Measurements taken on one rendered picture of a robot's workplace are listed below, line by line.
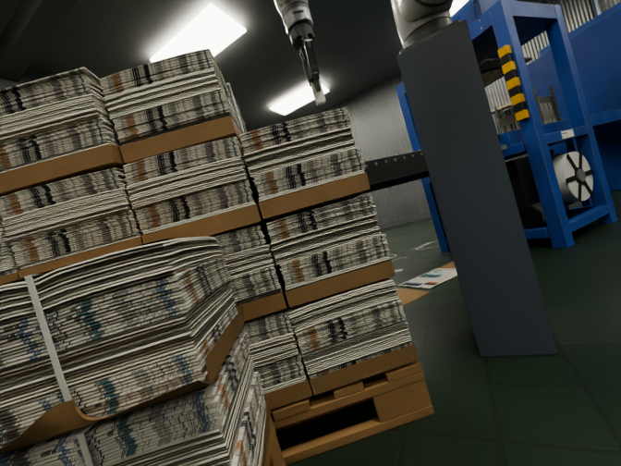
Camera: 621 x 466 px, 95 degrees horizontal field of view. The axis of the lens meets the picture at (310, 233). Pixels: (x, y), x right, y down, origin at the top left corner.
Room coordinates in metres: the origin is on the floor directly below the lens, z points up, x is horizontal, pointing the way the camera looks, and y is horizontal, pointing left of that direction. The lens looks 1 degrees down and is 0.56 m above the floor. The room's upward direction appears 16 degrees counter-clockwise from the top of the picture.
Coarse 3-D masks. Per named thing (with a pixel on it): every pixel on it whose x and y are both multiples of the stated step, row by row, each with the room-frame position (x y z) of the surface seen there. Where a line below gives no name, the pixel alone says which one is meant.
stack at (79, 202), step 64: (320, 128) 0.73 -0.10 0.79; (64, 192) 0.68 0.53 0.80; (128, 192) 0.69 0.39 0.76; (192, 192) 0.70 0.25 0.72; (256, 192) 0.85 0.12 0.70; (0, 256) 0.67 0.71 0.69; (64, 256) 0.68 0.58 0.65; (256, 256) 0.71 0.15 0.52; (320, 256) 0.73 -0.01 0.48; (384, 256) 0.73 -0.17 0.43; (256, 320) 0.71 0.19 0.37; (320, 320) 0.72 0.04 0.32; (384, 320) 0.72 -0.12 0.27; (384, 384) 0.72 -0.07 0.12; (320, 448) 0.71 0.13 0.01
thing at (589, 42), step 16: (608, 16) 2.95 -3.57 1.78; (576, 32) 3.19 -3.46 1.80; (592, 32) 3.01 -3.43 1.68; (608, 32) 2.91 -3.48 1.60; (544, 48) 3.47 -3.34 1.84; (576, 48) 3.15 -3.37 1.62; (592, 48) 3.04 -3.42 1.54; (608, 48) 2.94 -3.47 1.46; (528, 64) 3.57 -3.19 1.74; (544, 64) 3.42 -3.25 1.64; (576, 64) 3.18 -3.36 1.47; (592, 64) 3.07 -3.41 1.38; (608, 64) 2.97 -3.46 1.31; (544, 80) 3.46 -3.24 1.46; (592, 80) 3.10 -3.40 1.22; (608, 80) 2.99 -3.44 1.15; (560, 96) 3.37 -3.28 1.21; (592, 96) 3.13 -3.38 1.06; (608, 96) 3.02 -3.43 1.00; (560, 112) 3.40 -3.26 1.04; (592, 112) 3.16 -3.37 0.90; (608, 128) 3.08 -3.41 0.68; (560, 144) 3.48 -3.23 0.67; (608, 144) 3.11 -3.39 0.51; (608, 160) 3.14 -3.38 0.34; (608, 176) 3.17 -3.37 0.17
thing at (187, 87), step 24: (120, 72) 0.72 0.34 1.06; (144, 72) 0.72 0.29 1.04; (168, 72) 0.72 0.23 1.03; (192, 72) 0.72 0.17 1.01; (216, 72) 0.74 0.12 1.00; (120, 96) 0.71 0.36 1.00; (144, 96) 0.71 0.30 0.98; (168, 96) 0.72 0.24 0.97; (192, 96) 0.72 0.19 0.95; (216, 96) 0.72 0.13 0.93; (120, 120) 0.71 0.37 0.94; (144, 120) 0.71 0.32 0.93; (168, 120) 0.71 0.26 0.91; (192, 120) 0.72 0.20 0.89; (192, 144) 0.72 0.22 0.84
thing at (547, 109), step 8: (544, 96) 2.41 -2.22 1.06; (544, 104) 2.40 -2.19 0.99; (552, 104) 2.44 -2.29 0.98; (504, 112) 2.50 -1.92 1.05; (512, 112) 2.45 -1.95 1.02; (544, 112) 2.37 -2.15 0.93; (552, 112) 2.42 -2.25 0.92; (504, 120) 2.52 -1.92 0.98; (512, 120) 2.47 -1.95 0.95; (544, 120) 2.36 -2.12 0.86; (552, 120) 2.42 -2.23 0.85; (504, 128) 2.54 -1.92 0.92; (512, 128) 2.48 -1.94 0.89
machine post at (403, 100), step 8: (400, 88) 2.53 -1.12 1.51; (400, 96) 2.56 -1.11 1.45; (400, 104) 2.58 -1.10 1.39; (408, 104) 2.52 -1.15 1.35; (408, 112) 2.52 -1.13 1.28; (408, 120) 2.54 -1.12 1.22; (408, 128) 2.56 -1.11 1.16; (408, 136) 2.59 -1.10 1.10; (416, 136) 2.52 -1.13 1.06; (416, 144) 2.54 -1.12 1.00; (424, 184) 2.56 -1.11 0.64; (432, 192) 2.52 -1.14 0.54; (432, 200) 2.53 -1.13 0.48; (432, 208) 2.55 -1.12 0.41; (432, 216) 2.57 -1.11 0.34; (440, 216) 2.52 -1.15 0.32; (440, 224) 2.52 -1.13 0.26; (440, 232) 2.54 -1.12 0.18; (440, 240) 2.57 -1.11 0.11; (448, 248) 2.52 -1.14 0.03
